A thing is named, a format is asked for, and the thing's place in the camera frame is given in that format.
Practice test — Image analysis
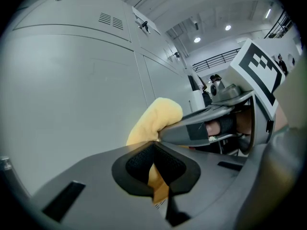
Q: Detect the grey fisheye camera module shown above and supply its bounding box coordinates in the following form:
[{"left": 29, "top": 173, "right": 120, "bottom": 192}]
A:
[{"left": 210, "top": 79, "right": 240, "bottom": 103}]

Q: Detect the yellow cloth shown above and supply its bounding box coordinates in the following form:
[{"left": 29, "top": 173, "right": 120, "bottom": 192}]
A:
[{"left": 126, "top": 97, "right": 184, "bottom": 204}]

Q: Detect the grey metal cabinet door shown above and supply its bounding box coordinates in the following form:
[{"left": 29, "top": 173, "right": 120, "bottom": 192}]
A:
[{"left": 0, "top": 30, "right": 151, "bottom": 196}]

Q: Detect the white paper notice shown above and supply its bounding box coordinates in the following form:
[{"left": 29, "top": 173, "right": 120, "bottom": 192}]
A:
[{"left": 131, "top": 6, "right": 161, "bottom": 35}]

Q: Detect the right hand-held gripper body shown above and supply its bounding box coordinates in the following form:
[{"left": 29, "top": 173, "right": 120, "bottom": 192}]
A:
[{"left": 210, "top": 38, "right": 286, "bottom": 151}]

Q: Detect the person's right hand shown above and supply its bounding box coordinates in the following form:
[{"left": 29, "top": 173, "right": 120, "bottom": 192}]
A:
[{"left": 205, "top": 109, "right": 252, "bottom": 138}]

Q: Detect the grey metal locker cabinet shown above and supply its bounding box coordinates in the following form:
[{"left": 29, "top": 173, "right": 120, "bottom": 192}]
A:
[{"left": 0, "top": 0, "right": 207, "bottom": 201}]

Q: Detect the black metal railing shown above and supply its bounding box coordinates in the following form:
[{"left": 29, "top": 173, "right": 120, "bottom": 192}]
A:
[{"left": 191, "top": 47, "right": 242, "bottom": 73}]

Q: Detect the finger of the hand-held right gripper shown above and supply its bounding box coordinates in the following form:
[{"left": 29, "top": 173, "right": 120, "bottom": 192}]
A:
[
  {"left": 158, "top": 121, "right": 211, "bottom": 148},
  {"left": 181, "top": 105, "right": 235, "bottom": 124}
]

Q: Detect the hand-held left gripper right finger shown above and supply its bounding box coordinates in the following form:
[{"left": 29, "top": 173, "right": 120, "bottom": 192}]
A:
[{"left": 153, "top": 141, "right": 252, "bottom": 230}]

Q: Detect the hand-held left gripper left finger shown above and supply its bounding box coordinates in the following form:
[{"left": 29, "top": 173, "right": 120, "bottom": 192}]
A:
[{"left": 30, "top": 141, "right": 173, "bottom": 230}]

